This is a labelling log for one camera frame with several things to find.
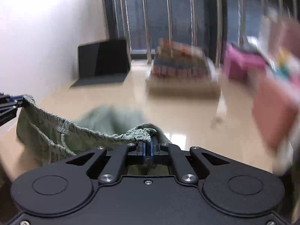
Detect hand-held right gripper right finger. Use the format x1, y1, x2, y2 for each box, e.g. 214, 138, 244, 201
149, 138, 249, 185

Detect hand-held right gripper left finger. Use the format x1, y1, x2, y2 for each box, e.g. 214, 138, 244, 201
50, 141, 148, 185

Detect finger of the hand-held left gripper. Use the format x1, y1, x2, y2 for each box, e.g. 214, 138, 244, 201
0, 94, 27, 103
0, 100, 24, 116

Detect green printed pants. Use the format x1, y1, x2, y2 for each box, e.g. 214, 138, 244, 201
16, 94, 174, 177

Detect floral red folded cloth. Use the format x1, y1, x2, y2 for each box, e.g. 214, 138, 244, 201
151, 65, 212, 78

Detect black tablet with keyboard cover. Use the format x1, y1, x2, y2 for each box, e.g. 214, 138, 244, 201
70, 39, 132, 89

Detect floral orange folded cloth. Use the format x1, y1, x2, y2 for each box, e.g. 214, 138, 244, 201
157, 38, 205, 57

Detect magenta box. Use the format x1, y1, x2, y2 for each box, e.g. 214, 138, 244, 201
222, 42, 268, 82

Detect salmon pink storage box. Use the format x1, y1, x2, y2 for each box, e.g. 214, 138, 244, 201
251, 74, 300, 150

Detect row of steel window bars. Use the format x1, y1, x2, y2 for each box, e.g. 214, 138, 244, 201
100, 0, 300, 64

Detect yellow white plush toy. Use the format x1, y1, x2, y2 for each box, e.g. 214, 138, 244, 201
276, 49, 294, 64

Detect dusty pink bag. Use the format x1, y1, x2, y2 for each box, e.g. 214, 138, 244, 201
269, 18, 300, 55

